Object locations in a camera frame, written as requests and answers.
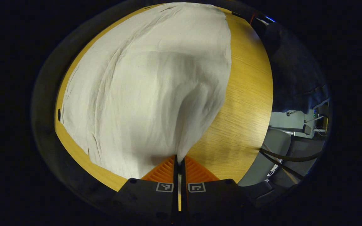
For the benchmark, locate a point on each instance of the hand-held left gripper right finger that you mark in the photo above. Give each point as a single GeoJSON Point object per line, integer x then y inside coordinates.
{"type": "Point", "coordinates": [184, 201]}

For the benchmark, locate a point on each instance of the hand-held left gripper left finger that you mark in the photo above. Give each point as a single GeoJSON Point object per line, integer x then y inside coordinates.
{"type": "Point", "coordinates": [175, 201]}

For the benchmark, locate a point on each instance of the white jeans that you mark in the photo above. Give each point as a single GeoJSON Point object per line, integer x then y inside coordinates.
{"type": "Point", "coordinates": [143, 94]}

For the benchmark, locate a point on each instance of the grey chair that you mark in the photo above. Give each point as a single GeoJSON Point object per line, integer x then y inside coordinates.
{"type": "Point", "coordinates": [275, 147]}

